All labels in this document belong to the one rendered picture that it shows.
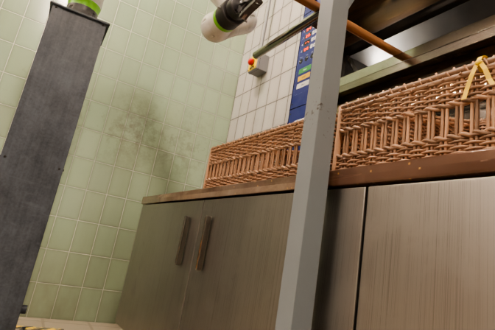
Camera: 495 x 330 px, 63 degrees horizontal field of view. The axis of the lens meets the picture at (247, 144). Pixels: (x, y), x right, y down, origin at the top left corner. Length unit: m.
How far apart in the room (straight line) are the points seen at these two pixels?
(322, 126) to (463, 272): 0.31
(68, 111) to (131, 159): 0.69
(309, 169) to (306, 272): 0.16
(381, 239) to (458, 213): 0.12
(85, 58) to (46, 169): 0.44
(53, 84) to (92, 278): 0.99
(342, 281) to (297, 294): 0.07
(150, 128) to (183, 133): 0.19
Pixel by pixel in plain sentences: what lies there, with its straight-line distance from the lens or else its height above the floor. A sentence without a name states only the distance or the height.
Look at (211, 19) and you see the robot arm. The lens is 1.47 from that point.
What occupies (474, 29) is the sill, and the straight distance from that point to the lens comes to 1.39.
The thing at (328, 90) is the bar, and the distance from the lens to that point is 0.73.
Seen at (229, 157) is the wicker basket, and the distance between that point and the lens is 1.18.
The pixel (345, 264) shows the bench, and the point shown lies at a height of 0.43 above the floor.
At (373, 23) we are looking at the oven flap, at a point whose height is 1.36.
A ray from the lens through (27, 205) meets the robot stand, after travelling 1.57.
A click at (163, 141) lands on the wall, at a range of 2.29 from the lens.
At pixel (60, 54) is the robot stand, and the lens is 1.68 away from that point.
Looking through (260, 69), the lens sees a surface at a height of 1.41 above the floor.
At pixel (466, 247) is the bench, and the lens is 0.54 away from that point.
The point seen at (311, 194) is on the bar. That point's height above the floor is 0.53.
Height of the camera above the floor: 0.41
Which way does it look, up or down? 16 degrees up
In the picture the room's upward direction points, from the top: 10 degrees clockwise
